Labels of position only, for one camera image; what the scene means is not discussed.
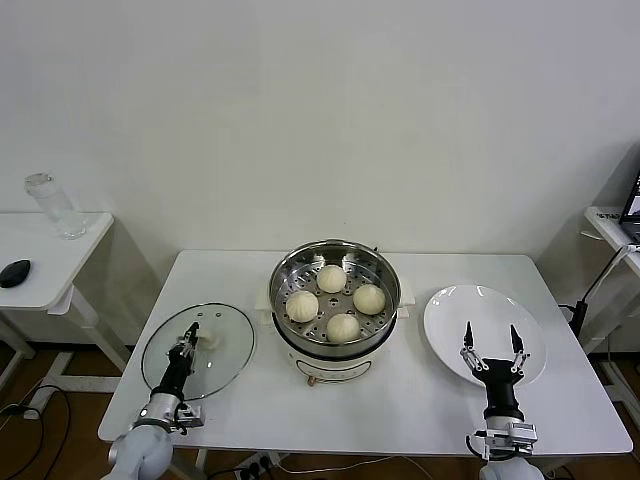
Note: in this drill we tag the white steamed baozi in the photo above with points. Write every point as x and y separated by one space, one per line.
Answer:
331 279
343 327
369 300
302 306

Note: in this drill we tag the stainless steel steamer basket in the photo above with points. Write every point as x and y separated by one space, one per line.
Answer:
300 270

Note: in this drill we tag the black power adapter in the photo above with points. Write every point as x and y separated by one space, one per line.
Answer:
578 320

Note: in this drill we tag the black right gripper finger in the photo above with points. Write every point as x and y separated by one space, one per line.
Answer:
516 342
469 340

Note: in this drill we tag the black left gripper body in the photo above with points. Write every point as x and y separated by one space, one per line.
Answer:
176 372

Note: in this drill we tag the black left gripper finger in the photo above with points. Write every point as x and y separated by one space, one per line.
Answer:
181 347
194 334

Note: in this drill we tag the wooden cooker knob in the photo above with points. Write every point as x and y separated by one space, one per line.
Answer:
312 382

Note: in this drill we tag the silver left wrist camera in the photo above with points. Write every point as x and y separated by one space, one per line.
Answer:
192 417

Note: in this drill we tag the black computer mouse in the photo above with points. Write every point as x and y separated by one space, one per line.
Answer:
15 272

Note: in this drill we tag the white round plate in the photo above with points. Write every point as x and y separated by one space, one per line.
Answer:
450 320

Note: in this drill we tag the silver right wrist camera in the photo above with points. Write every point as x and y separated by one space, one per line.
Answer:
522 432

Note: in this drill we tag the clear glass jar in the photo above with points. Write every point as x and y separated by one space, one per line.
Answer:
55 205

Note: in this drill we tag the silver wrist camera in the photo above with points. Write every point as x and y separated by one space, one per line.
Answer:
192 417
522 432

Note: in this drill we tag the white electric cooker pot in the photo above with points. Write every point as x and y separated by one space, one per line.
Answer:
330 367

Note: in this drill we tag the white side table with mouse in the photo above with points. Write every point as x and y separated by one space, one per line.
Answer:
50 280

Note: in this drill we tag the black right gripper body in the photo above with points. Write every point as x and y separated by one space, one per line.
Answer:
500 380

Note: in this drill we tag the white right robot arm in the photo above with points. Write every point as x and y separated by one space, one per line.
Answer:
502 415

